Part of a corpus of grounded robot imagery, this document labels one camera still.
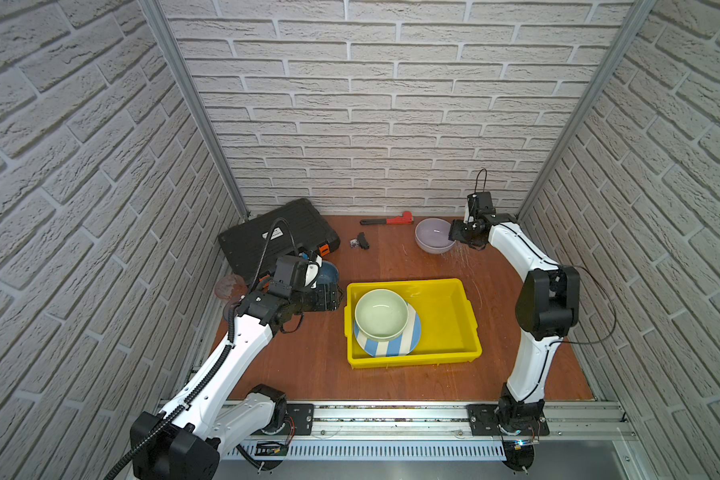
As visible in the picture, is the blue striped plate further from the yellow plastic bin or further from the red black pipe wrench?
the red black pipe wrench

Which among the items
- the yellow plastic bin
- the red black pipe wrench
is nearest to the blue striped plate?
the yellow plastic bin

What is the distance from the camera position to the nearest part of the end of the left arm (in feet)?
1.73

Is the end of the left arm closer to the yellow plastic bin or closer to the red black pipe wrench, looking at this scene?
the yellow plastic bin

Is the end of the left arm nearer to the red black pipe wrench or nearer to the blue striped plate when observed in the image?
the blue striped plate

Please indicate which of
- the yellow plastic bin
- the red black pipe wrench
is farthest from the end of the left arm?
the red black pipe wrench
